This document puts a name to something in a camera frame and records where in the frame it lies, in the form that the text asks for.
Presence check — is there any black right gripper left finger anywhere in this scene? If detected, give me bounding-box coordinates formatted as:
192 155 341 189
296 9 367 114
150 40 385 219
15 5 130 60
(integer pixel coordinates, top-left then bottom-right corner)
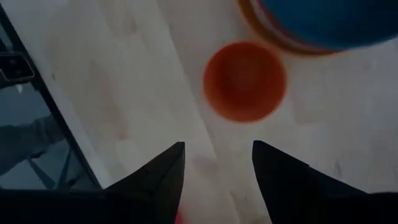
104 141 187 224

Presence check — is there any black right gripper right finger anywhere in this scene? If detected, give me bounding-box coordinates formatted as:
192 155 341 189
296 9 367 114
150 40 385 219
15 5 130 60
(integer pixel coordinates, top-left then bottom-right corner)
251 139 371 224

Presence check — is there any orange cup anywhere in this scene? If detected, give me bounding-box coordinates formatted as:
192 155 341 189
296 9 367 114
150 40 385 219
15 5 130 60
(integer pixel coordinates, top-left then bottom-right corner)
202 40 289 124

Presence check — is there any teal blue bowl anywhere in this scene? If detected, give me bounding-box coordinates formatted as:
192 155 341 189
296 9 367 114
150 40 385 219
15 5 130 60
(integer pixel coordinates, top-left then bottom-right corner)
259 0 398 52

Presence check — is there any light orange bowl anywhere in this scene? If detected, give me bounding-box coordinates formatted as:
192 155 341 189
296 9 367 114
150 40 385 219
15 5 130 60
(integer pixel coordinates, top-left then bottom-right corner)
238 0 346 57

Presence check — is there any black metal table frame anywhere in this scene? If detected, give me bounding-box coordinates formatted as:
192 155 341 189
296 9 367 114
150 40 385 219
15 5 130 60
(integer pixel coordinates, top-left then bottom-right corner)
0 6 103 190

